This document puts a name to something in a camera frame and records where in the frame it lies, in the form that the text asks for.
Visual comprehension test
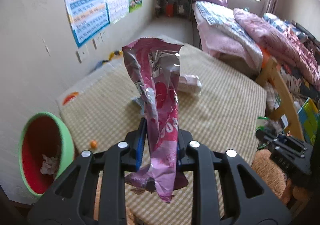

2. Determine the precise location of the red container on shelf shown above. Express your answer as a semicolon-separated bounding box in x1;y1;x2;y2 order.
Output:
165;4;174;17

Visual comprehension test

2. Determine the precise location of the white wall socket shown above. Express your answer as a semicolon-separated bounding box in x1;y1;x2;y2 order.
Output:
97;31;106;44

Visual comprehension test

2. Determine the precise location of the wooden chair frame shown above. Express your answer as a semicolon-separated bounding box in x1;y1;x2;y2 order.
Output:
255;57;304;141

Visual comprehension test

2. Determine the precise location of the pink foil snack bag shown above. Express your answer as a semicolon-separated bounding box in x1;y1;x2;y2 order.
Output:
122;38;188;203

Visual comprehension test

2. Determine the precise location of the green snack wrapper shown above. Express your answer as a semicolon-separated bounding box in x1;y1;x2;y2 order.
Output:
255;116;272;132

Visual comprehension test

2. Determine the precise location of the yellow toy vehicle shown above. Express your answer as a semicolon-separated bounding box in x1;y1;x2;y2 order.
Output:
94;50;123;70

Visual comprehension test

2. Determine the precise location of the pink quilt bed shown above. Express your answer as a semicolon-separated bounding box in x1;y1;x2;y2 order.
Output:
193;1;319;100

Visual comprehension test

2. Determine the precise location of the small orange ball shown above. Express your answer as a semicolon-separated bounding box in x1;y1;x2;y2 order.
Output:
90;140;98;150

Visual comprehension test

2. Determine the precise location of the grey blue crumpled wrapper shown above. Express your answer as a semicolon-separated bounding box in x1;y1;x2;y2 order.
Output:
131;96;145;116

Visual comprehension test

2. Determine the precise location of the colourful children book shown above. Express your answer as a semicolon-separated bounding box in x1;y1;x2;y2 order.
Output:
298;98;319;145

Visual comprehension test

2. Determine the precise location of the brown plush teddy bear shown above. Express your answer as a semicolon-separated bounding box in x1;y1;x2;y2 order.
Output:
252;149;312;204

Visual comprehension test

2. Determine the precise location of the green red trash bin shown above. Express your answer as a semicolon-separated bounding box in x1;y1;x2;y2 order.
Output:
18;112;75;198

